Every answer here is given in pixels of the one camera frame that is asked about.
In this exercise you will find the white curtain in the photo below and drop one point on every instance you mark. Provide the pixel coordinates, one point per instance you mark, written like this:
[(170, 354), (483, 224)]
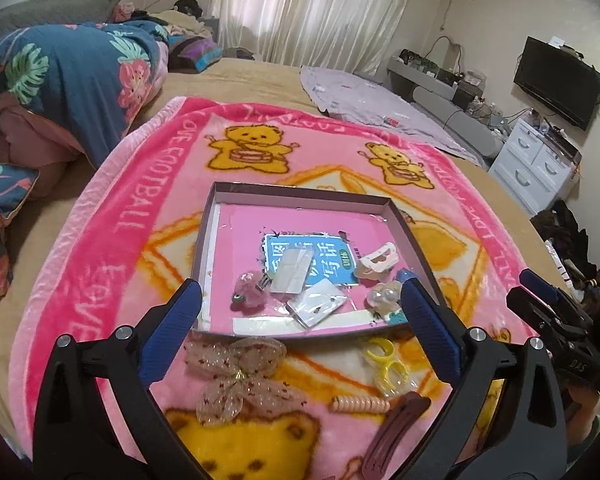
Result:
[(315, 10)]

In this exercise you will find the dark red hair clip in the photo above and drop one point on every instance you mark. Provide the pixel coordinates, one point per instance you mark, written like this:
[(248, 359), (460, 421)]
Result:
[(395, 435)]

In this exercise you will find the pink bear printed blanket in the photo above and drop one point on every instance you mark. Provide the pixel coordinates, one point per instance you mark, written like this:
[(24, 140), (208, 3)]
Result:
[(130, 240)]

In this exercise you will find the white hair claw clip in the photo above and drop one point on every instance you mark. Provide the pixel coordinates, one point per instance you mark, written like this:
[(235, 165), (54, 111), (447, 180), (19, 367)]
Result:
[(367, 265)]

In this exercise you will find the dark clothes pile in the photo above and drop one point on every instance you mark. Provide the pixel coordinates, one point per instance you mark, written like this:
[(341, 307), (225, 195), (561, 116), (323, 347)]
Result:
[(560, 225)]

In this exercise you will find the white drawer cabinet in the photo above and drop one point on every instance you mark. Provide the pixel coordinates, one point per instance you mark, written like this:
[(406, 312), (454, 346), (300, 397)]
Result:
[(525, 160)]

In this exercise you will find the grey headboard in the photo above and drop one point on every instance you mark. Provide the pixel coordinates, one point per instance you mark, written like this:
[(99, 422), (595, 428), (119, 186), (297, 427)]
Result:
[(40, 10)]

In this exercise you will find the mixed clothes pile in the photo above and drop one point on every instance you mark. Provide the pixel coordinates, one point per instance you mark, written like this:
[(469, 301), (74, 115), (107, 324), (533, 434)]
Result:
[(185, 10)]

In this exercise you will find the lilac bed sheet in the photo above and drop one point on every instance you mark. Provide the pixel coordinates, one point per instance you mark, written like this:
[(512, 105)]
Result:
[(370, 100)]

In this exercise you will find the person's right hand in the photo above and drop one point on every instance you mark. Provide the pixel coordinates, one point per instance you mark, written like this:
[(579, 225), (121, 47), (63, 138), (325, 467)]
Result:
[(585, 410)]

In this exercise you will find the yellow hair clip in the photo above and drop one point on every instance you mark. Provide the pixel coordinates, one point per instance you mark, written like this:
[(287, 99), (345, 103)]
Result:
[(380, 352)]

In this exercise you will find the blue floral quilt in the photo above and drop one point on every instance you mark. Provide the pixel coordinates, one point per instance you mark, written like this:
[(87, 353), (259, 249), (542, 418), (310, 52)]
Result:
[(70, 90)]

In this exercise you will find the grey shelf unit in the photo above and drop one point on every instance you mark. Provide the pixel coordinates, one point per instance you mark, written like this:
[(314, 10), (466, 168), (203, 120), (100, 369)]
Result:
[(455, 115)]

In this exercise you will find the pink fuzzy hair clip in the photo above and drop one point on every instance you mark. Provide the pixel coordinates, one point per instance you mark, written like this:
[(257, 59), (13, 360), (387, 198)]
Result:
[(247, 295)]

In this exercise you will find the black television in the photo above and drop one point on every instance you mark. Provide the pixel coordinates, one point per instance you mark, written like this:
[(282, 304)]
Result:
[(557, 82)]

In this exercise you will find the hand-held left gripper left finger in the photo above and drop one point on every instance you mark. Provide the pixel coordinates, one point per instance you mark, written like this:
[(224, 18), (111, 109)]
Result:
[(172, 330)]

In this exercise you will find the clear bag with white card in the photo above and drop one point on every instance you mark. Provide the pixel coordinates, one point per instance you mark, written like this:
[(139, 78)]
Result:
[(292, 270)]

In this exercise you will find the clear hair claw clip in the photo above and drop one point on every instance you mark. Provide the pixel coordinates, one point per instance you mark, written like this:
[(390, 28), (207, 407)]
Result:
[(385, 297)]

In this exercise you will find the purple pillow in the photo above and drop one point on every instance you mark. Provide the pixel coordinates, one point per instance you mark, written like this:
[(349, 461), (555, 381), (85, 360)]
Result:
[(195, 55)]

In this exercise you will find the sheer dotted bow hair clip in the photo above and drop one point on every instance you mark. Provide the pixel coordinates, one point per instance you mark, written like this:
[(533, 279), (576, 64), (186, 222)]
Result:
[(240, 360)]

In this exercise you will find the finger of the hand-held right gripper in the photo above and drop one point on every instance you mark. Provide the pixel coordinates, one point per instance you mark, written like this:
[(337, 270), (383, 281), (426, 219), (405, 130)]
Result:
[(530, 305), (537, 282)]

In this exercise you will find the shallow cardboard box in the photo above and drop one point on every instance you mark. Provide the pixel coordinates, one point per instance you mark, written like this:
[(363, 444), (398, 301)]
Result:
[(300, 195)]

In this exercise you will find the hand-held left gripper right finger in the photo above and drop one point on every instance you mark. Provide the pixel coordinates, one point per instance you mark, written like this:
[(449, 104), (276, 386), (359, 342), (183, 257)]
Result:
[(432, 335)]

